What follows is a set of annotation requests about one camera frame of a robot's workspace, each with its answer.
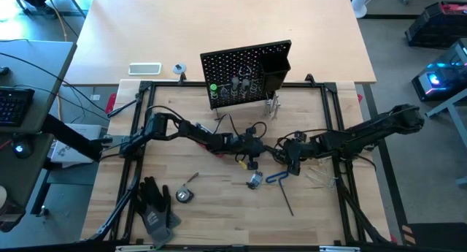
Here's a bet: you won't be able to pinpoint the grey round disc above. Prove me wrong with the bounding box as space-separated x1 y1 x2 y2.
171 62 188 76

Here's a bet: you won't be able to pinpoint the black tape measure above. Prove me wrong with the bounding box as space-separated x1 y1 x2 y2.
175 186 195 205

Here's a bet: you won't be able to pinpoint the black keyboard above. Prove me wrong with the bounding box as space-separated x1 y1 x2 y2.
0 86 36 129

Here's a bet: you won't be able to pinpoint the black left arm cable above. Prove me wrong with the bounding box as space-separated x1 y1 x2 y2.
144 104 268 140

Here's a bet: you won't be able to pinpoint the grey desk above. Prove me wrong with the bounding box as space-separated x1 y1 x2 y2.
0 39 79 135

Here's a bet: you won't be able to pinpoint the grey black screwdriver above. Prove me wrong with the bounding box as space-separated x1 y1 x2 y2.
231 75 241 99

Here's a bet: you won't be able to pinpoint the black metal pegboard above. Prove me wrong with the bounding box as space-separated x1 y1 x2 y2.
199 39 293 121

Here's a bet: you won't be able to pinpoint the black mat orange stripes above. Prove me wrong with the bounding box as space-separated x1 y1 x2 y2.
398 221 467 252

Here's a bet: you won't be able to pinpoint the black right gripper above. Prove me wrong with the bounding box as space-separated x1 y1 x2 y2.
271 137 314 165

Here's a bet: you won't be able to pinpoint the glowing computer tower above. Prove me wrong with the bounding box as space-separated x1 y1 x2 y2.
411 37 467 103

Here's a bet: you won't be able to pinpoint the chrome multi-ring tool rack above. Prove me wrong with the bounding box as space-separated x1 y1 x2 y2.
209 80 264 101

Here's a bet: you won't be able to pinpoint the white rectangular tray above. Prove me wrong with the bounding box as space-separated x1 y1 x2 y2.
128 61 163 77

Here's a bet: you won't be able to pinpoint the blue T-handle hex key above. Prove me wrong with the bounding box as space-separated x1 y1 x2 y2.
265 170 295 217

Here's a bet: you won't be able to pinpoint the clear zip ties bundle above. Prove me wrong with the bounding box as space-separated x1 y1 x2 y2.
304 166 339 190

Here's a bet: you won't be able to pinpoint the small grey black tool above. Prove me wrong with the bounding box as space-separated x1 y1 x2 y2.
246 170 264 190

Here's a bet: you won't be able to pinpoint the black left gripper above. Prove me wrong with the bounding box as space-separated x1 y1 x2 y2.
233 133 279 159

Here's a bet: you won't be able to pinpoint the red handled tool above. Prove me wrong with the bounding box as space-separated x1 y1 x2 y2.
198 142 225 159

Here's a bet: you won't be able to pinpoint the black aluminium table frame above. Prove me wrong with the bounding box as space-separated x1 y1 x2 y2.
78 72 393 252

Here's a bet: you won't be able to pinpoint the white pedestal base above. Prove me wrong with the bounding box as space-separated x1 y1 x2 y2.
350 0 381 20

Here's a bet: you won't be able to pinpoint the grey desk leg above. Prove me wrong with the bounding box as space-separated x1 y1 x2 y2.
424 87 467 190

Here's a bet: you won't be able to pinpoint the black grey work glove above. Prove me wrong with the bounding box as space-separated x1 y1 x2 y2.
161 184 182 230
134 175 176 250

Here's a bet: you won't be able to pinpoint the white printed box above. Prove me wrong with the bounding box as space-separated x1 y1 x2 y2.
50 122 102 169

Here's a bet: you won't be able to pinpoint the black pegboard bin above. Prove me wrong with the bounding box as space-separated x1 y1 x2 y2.
258 50 292 94

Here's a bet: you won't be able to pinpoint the light wood table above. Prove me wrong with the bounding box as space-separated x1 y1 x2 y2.
64 0 377 87

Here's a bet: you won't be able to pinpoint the silver aluminium bar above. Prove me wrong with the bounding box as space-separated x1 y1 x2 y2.
318 245 361 252
115 245 156 252

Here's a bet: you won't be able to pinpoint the chrome double prong hook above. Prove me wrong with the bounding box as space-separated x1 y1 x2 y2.
264 91 282 116

